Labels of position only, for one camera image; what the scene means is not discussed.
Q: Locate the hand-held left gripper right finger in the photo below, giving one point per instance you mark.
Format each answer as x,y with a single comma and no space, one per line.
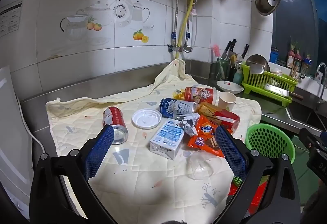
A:
231,152

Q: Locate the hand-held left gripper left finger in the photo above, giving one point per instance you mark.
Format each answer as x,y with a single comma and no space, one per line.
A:
99,152

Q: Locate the clear plastic cup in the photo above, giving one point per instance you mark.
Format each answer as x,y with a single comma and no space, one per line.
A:
201,165

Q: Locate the orange snack packet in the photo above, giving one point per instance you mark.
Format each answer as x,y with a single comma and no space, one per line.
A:
201,134

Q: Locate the orange red snack box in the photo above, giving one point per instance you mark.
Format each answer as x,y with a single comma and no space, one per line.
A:
222,116

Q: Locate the red soda can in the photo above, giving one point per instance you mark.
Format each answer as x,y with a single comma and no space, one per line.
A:
115,118

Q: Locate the green plastic basket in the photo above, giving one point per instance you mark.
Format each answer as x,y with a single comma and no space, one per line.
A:
268,139

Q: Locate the silver wrapper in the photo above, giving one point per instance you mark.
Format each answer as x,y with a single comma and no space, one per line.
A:
190,125

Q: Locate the beige paper cup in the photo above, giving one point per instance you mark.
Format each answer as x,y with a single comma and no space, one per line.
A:
227,100

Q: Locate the white plastic lid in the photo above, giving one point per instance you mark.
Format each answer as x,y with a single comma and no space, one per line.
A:
145,119

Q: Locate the red printed cup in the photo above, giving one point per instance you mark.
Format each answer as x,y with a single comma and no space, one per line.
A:
199,95

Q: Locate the white blue milk carton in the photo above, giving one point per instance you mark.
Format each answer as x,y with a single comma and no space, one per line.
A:
166,139

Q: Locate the blue white drink can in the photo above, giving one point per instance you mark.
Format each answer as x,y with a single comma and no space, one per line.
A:
176,107

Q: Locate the green cabinet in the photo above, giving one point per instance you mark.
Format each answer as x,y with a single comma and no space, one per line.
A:
299,175

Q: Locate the steel sink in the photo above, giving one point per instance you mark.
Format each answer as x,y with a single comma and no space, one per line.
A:
304,115

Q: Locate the cream quilted printed blanket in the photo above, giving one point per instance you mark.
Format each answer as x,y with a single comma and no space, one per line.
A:
143,175

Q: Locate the red perforated plastic basket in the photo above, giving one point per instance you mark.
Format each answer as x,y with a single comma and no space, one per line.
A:
256,203

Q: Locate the white bowl with red print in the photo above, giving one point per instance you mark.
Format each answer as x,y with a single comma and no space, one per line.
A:
230,87

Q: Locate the steel faucet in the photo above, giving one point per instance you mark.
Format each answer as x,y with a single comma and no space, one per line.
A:
319,86

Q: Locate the teal bottle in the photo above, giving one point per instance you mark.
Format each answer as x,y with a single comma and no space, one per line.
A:
238,77

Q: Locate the green dish rack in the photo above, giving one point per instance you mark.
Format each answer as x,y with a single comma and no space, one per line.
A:
258,81

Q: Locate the green glass jar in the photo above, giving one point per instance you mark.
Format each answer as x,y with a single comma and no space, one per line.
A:
221,68

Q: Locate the white appliance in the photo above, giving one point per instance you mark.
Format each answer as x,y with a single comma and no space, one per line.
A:
12,137

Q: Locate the wooden chopsticks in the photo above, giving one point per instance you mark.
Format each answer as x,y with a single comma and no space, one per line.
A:
294,68

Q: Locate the blue lid jar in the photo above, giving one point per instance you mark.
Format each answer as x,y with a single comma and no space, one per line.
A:
307,65

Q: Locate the red lid jar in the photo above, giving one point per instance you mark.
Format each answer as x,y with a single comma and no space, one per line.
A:
299,59

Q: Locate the red label jar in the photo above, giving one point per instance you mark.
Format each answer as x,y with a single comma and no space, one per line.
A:
291,58

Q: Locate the blue plastic jar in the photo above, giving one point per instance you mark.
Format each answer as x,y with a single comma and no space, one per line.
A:
274,55

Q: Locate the white printed sticker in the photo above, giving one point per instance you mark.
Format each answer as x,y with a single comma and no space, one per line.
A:
10,19

